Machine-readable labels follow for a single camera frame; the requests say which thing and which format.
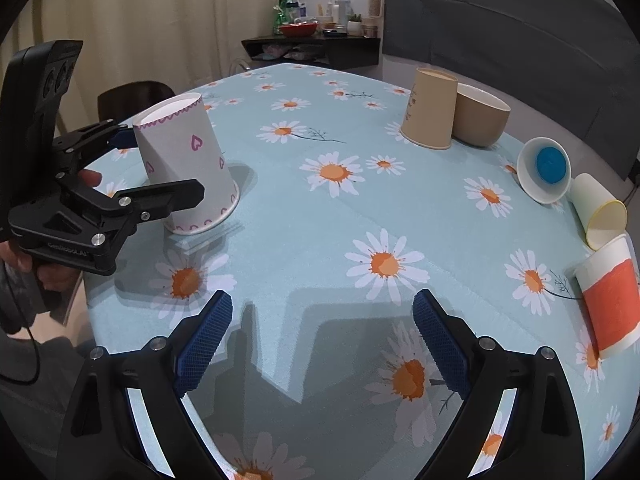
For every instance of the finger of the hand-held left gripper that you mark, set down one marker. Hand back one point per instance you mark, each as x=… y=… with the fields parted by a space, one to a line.
x=170 y=197
x=122 y=138

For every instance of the red bowl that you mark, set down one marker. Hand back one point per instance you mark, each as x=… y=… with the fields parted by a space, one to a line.
x=298 y=29

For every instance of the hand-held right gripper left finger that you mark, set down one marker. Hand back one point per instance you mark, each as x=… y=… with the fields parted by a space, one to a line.
x=205 y=345

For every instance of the brown paper cup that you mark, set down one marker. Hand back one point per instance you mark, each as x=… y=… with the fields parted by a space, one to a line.
x=430 y=110

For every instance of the dark brown chair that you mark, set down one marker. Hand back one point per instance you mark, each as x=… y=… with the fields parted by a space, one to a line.
x=132 y=97

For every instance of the beige bowl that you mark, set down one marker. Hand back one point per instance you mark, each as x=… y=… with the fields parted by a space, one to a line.
x=480 y=117

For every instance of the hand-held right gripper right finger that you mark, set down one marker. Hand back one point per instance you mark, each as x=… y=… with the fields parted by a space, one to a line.
x=440 y=345

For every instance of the green wrapped packet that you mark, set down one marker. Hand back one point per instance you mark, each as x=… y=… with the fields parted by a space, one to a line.
x=281 y=12

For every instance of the white cup with orange band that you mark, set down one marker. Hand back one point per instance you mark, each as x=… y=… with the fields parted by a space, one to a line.
x=612 y=300

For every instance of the white cup with pink hearts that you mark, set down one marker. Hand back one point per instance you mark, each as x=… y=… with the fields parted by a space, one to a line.
x=192 y=170

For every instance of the blue daisy tablecloth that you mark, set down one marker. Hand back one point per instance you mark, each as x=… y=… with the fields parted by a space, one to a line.
x=320 y=240

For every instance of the dark grey padded panel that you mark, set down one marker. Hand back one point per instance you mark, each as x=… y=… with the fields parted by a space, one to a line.
x=500 y=25

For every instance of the small potted plant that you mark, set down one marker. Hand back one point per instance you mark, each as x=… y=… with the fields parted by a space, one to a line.
x=354 y=24

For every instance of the cream curtain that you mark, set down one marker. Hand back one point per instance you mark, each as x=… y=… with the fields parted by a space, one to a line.
x=150 y=25

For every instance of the pale yellow paper cup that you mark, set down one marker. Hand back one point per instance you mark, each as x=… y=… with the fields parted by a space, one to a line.
x=597 y=210

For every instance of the white bowl with blue inside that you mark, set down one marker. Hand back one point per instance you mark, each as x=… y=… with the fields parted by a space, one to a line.
x=545 y=167

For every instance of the black wall shelf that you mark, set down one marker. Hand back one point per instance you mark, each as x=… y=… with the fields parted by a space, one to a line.
x=320 y=50

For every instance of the person's left hand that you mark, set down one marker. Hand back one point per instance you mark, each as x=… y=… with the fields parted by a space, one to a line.
x=60 y=277

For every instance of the grey spray bottle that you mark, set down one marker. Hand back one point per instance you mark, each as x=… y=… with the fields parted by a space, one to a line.
x=343 y=5

